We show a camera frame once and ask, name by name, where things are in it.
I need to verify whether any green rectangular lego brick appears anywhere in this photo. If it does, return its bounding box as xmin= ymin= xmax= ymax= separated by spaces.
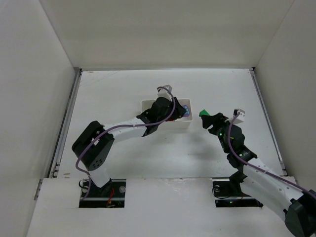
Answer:
xmin=199 ymin=109 xmax=210 ymax=117

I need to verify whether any purple round flower lego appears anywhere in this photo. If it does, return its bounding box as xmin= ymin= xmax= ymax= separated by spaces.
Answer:
xmin=183 ymin=105 xmax=191 ymax=118

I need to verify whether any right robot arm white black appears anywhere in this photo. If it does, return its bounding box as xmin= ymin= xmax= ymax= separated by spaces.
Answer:
xmin=199 ymin=109 xmax=316 ymax=237

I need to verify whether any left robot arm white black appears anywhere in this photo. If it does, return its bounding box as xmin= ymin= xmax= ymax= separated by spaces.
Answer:
xmin=72 ymin=97 xmax=186 ymax=194

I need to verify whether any white three-compartment container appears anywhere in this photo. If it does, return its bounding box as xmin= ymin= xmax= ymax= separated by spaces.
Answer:
xmin=140 ymin=98 xmax=194 ymax=131

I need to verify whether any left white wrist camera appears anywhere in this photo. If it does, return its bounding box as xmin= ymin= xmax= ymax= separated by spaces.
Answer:
xmin=157 ymin=84 xmax=172 ymax=98

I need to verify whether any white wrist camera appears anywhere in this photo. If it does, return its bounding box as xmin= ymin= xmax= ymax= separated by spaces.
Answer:
xmin=157 ymin=84 xmax=172 ymax=98
xmin=233 ymin=109 xmax=245 ymax=124

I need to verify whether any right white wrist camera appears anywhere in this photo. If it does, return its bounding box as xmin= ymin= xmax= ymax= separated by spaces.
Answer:
xmin=233 ymin=109 xmax=245 ymax=124

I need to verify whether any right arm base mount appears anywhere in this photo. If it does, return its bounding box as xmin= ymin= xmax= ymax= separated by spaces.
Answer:
xmin=212 ymin=171 xmax=264 ymax=208

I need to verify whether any right aluminium table rail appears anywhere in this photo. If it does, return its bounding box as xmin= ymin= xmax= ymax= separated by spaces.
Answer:
xmin=249 ymin=68 xmax=288 ymax=176

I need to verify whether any aluminium table rail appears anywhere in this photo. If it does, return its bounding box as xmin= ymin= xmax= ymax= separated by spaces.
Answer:
xmin=45 ymin=67 xmax=82 ymax=178
xmin=249 ymin=68 xmax=288 ymax=176

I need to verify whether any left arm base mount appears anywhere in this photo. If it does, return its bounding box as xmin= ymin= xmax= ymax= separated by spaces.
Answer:
xmin=79 ymin=179 xmax=126 ymax=208

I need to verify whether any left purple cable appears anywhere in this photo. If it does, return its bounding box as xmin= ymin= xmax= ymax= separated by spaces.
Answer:
xmin=75 ymin=86 xmax=177 ymax=202

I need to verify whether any left aluminium table rail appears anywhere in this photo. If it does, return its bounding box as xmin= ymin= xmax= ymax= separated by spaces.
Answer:
xmin=45 ymin=67 xmax=82 ymax=178

